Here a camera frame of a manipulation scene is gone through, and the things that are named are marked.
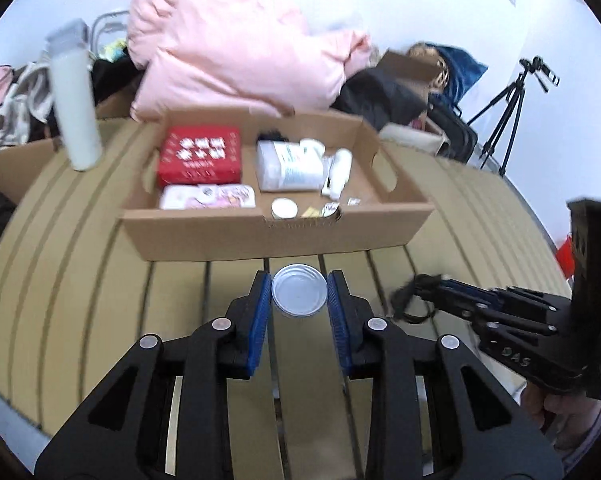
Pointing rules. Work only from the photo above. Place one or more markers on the leopard print item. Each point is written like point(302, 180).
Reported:
point(438, 62)

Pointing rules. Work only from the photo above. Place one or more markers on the white wipes packet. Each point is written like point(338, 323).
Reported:
point(288, 165)

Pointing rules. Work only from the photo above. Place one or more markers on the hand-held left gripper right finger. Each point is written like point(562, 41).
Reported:
point(338, 325)

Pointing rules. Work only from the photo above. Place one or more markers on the person's right forearm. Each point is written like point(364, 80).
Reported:
point(597, 435)

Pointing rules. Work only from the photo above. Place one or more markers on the cardboard tray box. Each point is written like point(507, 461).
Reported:
point(290, 237)

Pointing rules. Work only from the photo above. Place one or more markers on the blue cloth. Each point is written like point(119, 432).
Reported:
point(463, 70)

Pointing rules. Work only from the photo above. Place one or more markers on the person's right hand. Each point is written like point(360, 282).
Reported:
point(555, 412)

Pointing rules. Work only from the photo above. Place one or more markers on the black jacket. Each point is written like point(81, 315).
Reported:
point(380, 97)

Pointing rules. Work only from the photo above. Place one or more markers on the beige bag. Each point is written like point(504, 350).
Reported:
point(415, 140)

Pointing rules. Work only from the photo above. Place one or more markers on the small black item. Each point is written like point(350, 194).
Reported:
point(272, 136)

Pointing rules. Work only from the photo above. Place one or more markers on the open cardboard box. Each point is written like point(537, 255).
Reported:
point(405, 67)

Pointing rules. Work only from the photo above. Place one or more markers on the small white jar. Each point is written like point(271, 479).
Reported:
point(313, 146)

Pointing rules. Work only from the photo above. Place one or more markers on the black suitcase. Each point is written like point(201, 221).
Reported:
point(455, 130)

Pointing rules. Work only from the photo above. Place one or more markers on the black tripod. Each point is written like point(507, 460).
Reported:
point(510, 105)

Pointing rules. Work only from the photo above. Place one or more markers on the small yellow packet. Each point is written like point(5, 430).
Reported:
point(309, 212)

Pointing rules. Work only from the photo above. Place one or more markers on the tall white bottle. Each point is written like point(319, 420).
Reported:
point(75, 110)

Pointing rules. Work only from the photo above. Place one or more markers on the large cardboard box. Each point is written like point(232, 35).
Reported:
point(20, 165)

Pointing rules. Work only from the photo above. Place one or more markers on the white tube bottle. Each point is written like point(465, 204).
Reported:
point(339, 170)

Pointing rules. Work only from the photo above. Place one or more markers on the red box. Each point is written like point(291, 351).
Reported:
point(200, 157)

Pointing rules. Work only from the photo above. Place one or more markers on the pink puffer jacket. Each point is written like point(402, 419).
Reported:
point(230, 45)

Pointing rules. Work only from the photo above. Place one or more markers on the pink and white packet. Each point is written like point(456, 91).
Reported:
point(205, 196)

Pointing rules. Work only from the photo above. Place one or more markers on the patterned grey cloth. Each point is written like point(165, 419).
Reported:
point(20, 105)

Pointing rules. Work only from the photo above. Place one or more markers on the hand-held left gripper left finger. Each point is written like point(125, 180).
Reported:
point(259, 325)

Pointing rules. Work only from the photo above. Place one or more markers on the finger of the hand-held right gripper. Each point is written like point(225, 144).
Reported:
point(500, 321)
point(468, 291)

